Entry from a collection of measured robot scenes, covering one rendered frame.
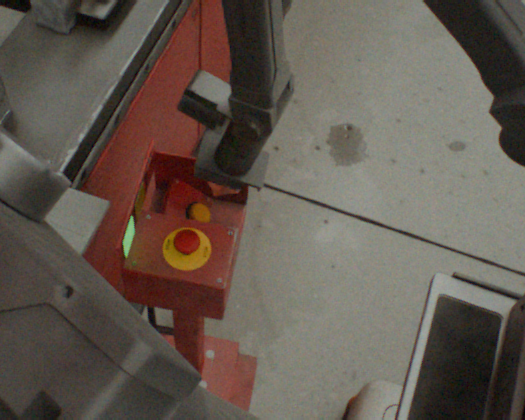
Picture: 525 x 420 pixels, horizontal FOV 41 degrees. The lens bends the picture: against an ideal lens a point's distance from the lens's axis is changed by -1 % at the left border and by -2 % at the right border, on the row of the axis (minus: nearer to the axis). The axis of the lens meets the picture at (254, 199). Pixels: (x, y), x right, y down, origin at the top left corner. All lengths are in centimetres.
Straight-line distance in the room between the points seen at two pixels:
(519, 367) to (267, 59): 41
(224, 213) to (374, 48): 142
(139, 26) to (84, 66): 12
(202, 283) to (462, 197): 129
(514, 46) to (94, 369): 52
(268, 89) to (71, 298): 66
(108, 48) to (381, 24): 155
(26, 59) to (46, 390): 104
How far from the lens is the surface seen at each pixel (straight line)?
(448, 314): 78
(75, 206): 86
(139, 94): 126
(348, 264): 198
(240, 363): 181
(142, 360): 17
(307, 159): 215
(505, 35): 63
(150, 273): 105
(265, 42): 76
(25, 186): 23
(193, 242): 104
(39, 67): 118
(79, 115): 110
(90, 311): 17
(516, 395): 70
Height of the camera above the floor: 172
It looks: 57 degrees down
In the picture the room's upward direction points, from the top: 8 degrees clockwise
